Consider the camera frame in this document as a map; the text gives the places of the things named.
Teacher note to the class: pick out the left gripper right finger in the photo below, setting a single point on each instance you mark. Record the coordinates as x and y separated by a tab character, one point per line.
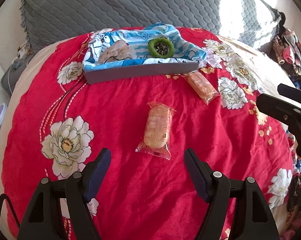
252	216

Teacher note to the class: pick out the grey flat box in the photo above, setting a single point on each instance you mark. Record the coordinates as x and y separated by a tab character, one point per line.
98	76

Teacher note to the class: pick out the small items on stool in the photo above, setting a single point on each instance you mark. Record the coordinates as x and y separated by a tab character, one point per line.
24	51

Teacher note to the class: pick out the blue striped Doraemon cloth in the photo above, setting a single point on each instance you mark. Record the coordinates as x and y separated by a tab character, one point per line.
184	51

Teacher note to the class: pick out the beige mesh hair net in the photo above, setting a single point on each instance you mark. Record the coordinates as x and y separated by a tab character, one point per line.
119	51

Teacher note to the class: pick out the leopard print scrunchie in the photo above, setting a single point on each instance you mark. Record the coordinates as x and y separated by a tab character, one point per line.
162	49

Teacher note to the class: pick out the packaged biscuit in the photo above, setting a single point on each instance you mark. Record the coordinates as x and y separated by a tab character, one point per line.
156	137
201	86

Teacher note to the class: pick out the pile of clothes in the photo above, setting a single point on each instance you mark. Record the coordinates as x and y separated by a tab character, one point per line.
286	51

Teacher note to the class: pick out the grey quilted headboard cover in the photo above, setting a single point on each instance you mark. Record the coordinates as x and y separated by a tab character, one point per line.
252	22

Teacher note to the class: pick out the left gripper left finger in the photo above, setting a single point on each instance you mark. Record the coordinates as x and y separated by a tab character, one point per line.
43	219

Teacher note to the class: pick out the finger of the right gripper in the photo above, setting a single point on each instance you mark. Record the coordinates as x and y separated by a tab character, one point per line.
290	92
284	112

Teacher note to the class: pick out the grey bedside stool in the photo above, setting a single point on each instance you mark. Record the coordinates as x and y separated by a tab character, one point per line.
13	73

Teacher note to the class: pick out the red floral bedspread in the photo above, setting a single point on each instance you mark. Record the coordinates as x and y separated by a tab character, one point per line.
147	197

